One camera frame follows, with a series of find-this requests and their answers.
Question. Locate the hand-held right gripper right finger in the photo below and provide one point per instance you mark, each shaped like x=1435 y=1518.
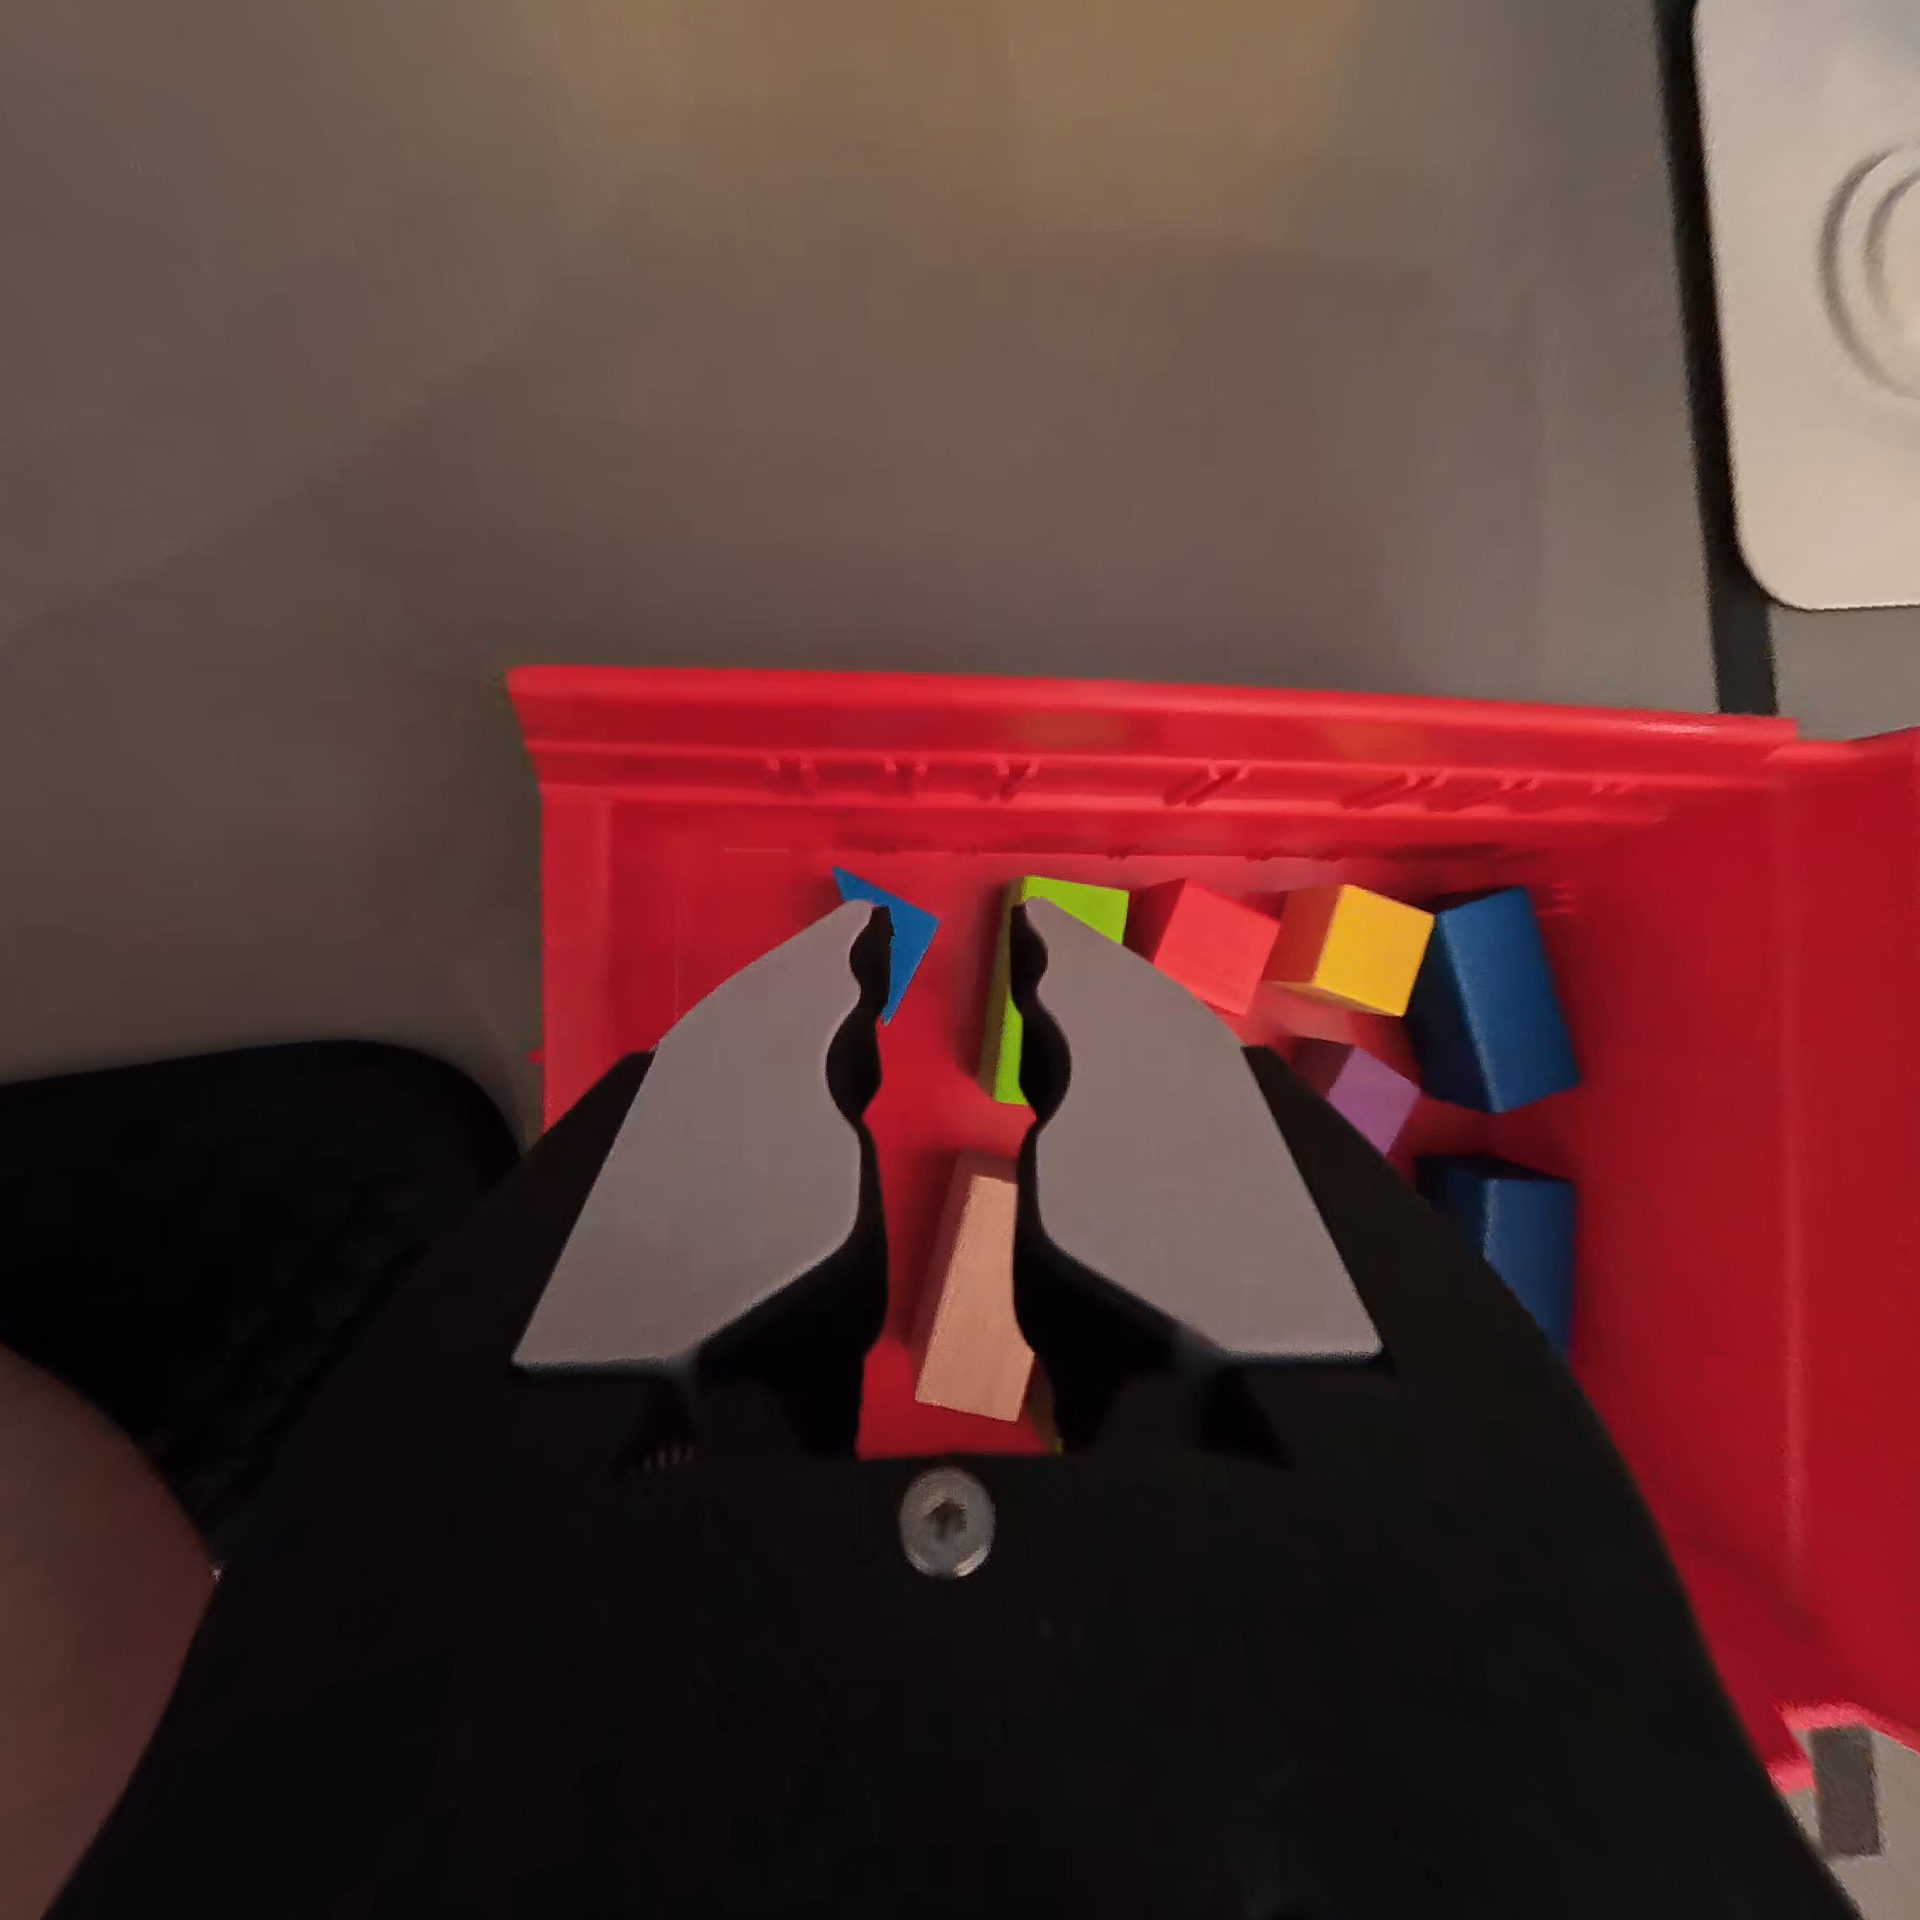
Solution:
x=1184 y=1185

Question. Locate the purple wooden cube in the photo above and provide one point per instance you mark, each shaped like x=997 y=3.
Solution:
x=1371 y=1102

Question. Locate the red plastic bin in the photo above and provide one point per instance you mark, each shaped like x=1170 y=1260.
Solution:
x=1724 y=1200

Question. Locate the green rectangular wooden block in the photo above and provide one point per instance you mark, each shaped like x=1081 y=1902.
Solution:
x=1080 y=908

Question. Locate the red wooden cube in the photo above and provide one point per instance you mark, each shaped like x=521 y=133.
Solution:
x=1215 y=944

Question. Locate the person's right forearm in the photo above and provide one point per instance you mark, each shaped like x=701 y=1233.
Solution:
x=76 y=1651

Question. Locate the yellow wooden cube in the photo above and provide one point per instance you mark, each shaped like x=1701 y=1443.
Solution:
x=1357 y=953

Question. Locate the natural wooden rectangular block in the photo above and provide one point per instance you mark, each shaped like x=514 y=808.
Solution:
x=975 y=1290

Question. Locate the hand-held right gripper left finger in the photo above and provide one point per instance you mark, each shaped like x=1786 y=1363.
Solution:
x=704 y=1185

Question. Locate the instruction sheet stand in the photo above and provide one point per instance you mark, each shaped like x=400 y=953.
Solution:
x=1786 y=451

